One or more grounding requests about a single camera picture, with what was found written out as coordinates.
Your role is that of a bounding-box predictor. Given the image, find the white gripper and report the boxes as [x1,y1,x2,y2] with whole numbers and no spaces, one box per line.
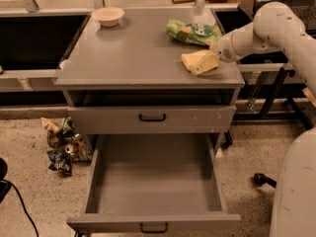
[181,34,236,75]

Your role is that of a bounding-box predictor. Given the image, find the yellow sponge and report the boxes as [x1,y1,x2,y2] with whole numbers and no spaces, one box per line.
[181,49,219,75]

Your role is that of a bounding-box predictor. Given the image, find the closed grey middle drawer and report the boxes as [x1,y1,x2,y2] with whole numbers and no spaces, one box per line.
[68,106,236,134]

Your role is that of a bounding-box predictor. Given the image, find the grey drawer cabinet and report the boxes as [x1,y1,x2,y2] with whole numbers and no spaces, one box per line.
[55,7,244,149]

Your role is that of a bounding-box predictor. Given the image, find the open grey bottom drawer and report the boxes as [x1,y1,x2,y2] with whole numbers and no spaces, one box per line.
[67,133,240,235]

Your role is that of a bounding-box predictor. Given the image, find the green chip bag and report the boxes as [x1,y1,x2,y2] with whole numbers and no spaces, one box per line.
[166,19,222,46]

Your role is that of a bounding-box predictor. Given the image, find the white bowl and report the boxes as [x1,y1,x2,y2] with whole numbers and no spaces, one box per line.
[91,7,124,27]

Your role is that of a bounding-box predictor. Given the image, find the black office chair base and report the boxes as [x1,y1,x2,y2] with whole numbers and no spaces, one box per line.
[253,173,277,188]

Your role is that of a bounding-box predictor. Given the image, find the pile of snack wrappers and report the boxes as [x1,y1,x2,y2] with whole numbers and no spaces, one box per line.
[40,117,92,175]

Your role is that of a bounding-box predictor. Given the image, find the black device at left edge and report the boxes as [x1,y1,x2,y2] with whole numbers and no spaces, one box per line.
[0,158,11,203]

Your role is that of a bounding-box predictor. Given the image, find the black cable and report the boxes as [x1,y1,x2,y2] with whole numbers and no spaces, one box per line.
[2,179,40,237]

